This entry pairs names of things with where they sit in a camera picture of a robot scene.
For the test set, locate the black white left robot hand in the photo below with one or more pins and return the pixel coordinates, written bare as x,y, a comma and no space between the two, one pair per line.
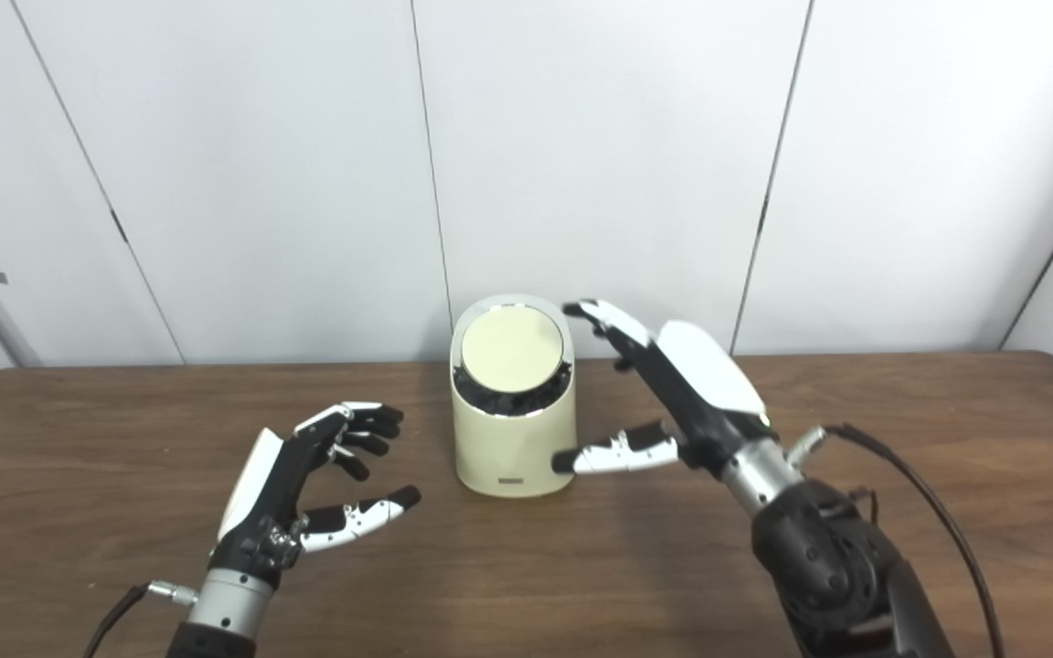
261,512

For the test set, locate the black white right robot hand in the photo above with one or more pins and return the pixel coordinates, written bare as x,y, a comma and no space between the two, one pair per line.
705,384

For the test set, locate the round cream bin lid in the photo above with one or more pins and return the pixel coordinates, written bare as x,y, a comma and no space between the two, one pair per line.
513,347

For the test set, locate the cream-colored bin body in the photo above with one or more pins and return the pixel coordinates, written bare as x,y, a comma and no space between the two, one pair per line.
508,452

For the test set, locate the black bin liner bag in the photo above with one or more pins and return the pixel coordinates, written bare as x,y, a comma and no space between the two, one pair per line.
508,402

